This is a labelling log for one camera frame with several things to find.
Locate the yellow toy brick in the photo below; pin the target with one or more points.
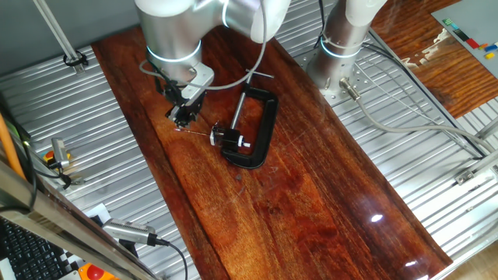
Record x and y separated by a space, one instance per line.
489 55

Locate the orange emergency stop box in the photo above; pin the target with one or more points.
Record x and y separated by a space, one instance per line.
95 272

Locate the orange tube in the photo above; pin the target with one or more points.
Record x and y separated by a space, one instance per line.
8 144

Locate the black keyboard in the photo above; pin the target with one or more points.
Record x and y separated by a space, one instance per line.
27 253

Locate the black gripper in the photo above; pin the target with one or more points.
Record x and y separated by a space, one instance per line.
192 104

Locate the silver mounted camera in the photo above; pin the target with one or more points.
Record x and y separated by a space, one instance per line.
59 151

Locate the silver ribbed camera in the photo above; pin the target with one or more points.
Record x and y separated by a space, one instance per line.
128 231

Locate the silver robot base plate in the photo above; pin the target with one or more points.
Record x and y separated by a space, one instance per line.
362 83

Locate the reddish brown wooden board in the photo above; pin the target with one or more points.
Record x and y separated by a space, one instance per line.
292 214

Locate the metal frame beam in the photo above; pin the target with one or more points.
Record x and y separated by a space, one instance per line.
58 221

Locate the black C-clamp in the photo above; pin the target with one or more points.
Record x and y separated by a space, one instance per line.
268 124

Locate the metal pole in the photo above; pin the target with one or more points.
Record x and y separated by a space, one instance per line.
58 35

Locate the red toy brick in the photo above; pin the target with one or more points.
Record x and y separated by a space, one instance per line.
472 43

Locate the blue toy brick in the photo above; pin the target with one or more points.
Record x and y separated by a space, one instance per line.
491 47

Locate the grey building plate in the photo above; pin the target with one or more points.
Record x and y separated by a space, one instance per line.
474 19

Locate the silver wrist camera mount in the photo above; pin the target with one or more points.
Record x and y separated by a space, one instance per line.
200 78

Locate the aluminium profile bar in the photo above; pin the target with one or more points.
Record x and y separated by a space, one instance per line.
478 167

